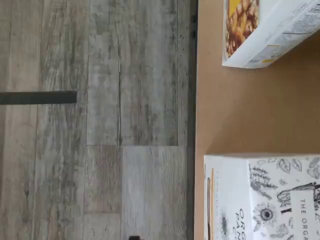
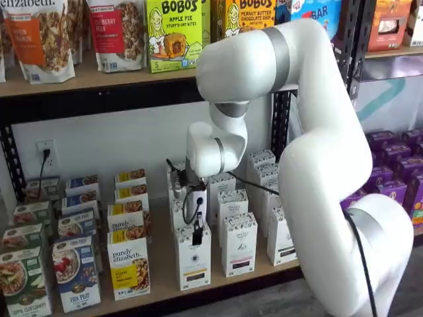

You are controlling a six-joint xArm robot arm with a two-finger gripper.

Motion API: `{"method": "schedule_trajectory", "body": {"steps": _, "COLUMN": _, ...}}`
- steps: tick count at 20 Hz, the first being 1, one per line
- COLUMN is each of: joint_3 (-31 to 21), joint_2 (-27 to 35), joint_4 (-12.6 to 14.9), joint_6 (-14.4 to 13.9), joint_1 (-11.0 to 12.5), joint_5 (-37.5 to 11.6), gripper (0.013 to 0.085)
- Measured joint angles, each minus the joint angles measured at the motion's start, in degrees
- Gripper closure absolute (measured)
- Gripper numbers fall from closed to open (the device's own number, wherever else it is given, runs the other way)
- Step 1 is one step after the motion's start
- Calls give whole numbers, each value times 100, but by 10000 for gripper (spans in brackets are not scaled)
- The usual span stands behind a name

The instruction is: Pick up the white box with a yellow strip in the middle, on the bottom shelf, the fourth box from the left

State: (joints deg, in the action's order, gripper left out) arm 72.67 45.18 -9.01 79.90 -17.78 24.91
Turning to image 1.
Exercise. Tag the white box with food picture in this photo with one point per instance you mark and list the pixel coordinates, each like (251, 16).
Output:
(262, 37)

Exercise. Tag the black metal shelving rack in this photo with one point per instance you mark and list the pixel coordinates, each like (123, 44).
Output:
(194, 75)

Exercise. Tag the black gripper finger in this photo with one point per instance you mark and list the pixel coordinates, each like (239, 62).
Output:
(134, 238)

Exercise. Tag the white box with yellow strip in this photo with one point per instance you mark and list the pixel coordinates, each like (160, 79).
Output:
(250, 200)

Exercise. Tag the brown shelf board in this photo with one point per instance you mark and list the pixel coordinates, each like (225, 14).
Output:
(250, 112)

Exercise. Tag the black floor tape strip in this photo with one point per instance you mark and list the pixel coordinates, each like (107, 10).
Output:
(37, 98)

